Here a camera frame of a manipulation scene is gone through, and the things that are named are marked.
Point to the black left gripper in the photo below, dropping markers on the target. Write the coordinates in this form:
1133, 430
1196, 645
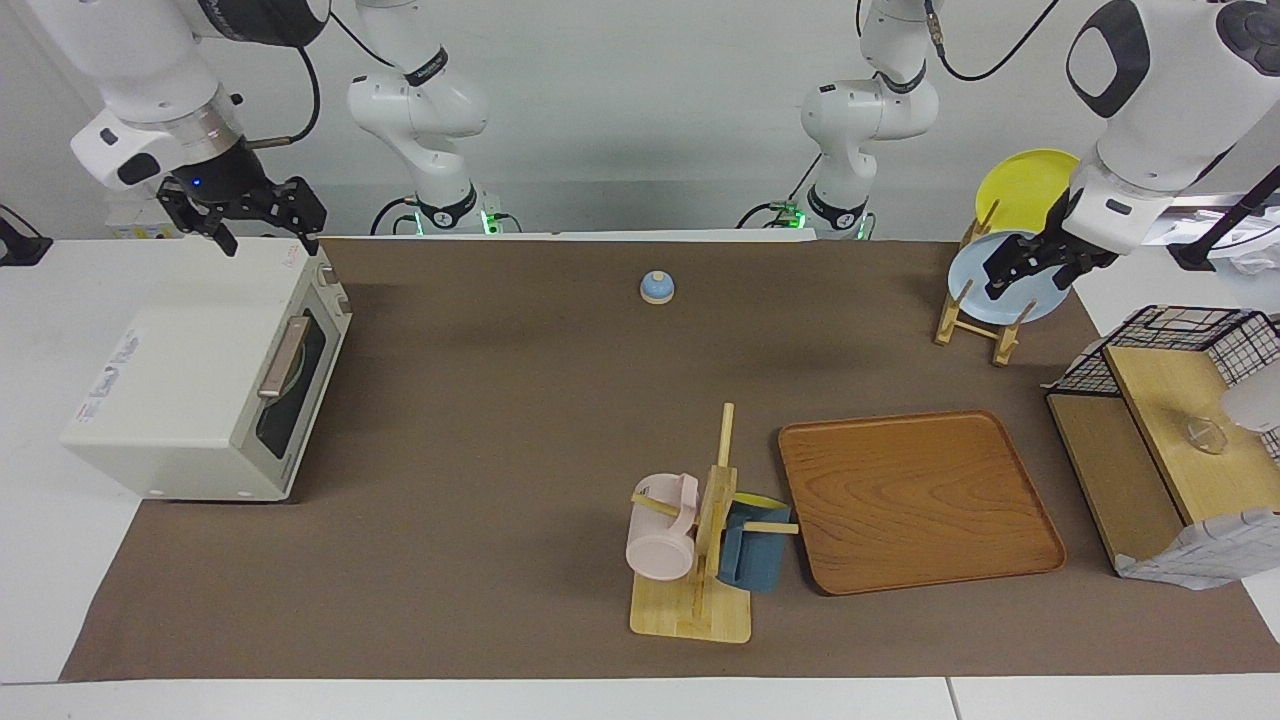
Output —
1078, 240

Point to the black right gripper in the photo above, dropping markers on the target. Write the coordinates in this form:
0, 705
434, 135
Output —
225, 180

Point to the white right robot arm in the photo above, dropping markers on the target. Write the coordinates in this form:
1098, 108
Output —
150, 70

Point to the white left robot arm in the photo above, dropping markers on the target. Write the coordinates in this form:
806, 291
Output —
1170, 110

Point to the white toaster oven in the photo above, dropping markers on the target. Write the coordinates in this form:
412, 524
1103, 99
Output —
190, 350

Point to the light blue plate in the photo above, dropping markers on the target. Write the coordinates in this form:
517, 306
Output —
975, 285

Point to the wooden plate rack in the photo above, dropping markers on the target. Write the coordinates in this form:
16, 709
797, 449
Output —
1003, 345

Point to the yellow plate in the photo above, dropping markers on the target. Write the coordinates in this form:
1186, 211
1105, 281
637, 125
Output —
1030, 185

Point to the white power box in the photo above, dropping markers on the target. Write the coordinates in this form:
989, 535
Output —
130, 215

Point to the wooden shelf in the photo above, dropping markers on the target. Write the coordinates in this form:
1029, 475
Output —
1170, 420

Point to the white crumpled paper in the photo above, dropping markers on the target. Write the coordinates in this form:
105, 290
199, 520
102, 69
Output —
1252, 285

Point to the clear glass cup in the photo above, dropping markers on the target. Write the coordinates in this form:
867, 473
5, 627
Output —
1207, 436

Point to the brown wooden tray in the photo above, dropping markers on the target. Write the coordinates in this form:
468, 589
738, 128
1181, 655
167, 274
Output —
915, 500

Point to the white round container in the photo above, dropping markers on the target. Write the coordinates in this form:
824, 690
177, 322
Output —
1255, 410

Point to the brown table mat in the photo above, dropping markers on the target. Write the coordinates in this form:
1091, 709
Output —
500, 400

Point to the white quilted cloth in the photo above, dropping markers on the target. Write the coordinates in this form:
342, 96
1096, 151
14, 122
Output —
1210, 555

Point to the small blue call bell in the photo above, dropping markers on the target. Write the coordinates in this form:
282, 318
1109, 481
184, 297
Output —
657, 288

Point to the dark blue mug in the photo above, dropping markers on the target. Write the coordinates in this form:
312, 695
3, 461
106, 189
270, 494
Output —
755, 560

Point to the pink mug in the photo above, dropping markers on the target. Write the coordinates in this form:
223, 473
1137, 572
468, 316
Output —
660, 545

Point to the wooden mug tree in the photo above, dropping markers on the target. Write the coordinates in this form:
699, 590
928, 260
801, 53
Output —
690, 610

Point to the black camera stand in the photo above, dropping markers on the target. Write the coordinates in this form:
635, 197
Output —
1195, 250

